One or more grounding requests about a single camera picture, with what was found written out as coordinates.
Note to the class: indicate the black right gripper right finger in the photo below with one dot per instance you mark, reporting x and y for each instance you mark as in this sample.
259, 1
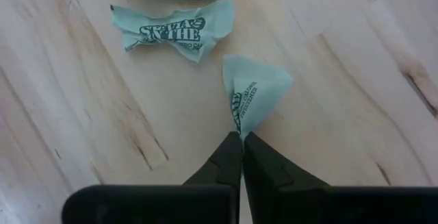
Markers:
273, 183

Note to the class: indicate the green stevia sweetener packet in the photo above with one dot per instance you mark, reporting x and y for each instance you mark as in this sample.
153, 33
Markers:
253, 90
171, 32

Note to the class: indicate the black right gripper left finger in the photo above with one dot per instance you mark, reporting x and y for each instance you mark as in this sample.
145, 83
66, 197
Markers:
219, 172

